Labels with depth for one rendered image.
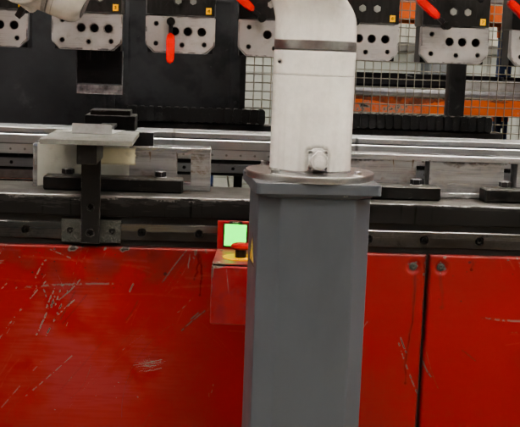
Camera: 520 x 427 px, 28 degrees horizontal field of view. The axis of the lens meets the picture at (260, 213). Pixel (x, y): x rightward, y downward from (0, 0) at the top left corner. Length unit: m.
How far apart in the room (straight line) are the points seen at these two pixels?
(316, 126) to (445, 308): 0.92
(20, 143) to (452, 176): 1.04
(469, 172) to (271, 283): 1.00
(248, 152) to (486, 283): 0.68
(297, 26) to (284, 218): 0.27
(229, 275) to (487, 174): 0.71
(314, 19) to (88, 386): 1.12
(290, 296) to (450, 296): 0.87
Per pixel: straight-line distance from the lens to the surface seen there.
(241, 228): 2.18
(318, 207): 1.50
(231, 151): 2.62
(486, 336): 2.39
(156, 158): 2.36
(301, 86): 1.51
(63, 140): 2.12
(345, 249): 1.52
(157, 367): 2.32
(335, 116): 1.52
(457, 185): 2.43
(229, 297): 2.05
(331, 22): 1.52
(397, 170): 2.40
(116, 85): 2.38
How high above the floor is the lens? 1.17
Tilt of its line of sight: 8 degrees down
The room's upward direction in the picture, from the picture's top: 2 degrees clockwise
